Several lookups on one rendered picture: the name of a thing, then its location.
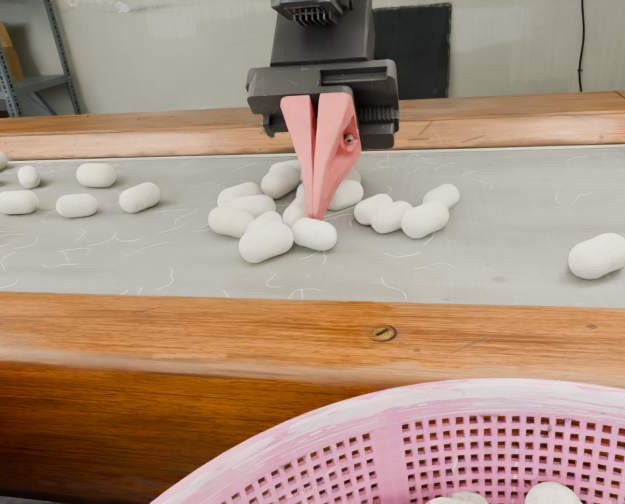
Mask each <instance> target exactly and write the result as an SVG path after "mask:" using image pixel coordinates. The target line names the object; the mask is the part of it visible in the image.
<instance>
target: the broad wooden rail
mask: <svg viewBox="0 0 625 504"><path fill-rule="evenodd" d="M399 112H400V121H399V131H398V132H396V133H395V142H394V146H393V147H392V148H390V149H370V150H361V152H369V151H406V150H443V149H479V148H516V147H553V146H589V145H625V90H612V91H590V92H568V93H546V94H524V95H502V96H480V97H458V98H436V99H414V100H399ZM262 119H263V115H262V114H259V115H255V114H253V113H252V111H251V109H250V107H238V108H216V109H194V110H172V111H150V112H128V113H106V114H84V115H62V116H40V117H18V118H0V151H1V152H3V153H4V154H5V155H6V156H7V159H8V161H39V160H76V159H113V158H149V157H186V156H223V155H259V154H296V151H295V148H294V145H293V142H292V139H291V136H290V133H289V132H283V133H275V137H274V138H272V137H269V136H268V135H267V134H266V132H265V130H264V128H263V125H262Z"/></svg>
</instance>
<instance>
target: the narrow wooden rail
mask: <svg viewBox="0 0 625 504"><path fill-rule="evenodd" d="M476 378H524V379H545V380H558V381H570V382H579V383H587V384H595V385H603V386H609V387H615V388H621V389H625V308H605V307H568V306H531V305H494V304H456V303H419V302H382V301H345V300H307V299H270V298H233V297H196V296H159V295H121V294H84V293H47V292H10V291H0V496H5V497H14V498H23V499H32V500H41V501H50V502H59V503H67V504H150V503H151V502H152V501H154V500H155V499H156V498H158V497H159V496H160V495H161V494H163V493H164V492H165V491H167V490H168V489H169V488H171V487H172V486H174V485H175V484H177V483H178V482H179V481H181V480H182V479H184V478H185V477H187V476H188V475H190V474H191V473H192V472H194V471H195V470H197V469H198V468H200V467H202V466H203V465H205V464H206V463H208V462H210V461H211V460H213V459H215V458H216V457H218V456H219V455H221V454H223V453H224V452H226V451H228V450H230V449H231V448H233V447H235V446H237V445H239V444H241V443H242V442H244V441H246V440H248V439H250V438H252V437H253V436H256V435H258V434H260V433H262V432H264V431H266V430H268V429H270V428H272V427H275V426H277V425H279V424H281V423H283V422H286V421H288V420H291V419H293V418H295V417H298V416H300V415H303V414H305V413H308V412H310V411H313V410H316V409H319V408H322V407H325V406H328V405H331V404H334V403H337V402H340V401H344V400H347V399H351V398H354V397H358V396H361V395H365V394H369V393H374V392H378V391H383V390H387V389H391V388H397V387H403V386H409V385H415V384H421V383H430V382H438V381H447V380H461V379H476Z"/></svg>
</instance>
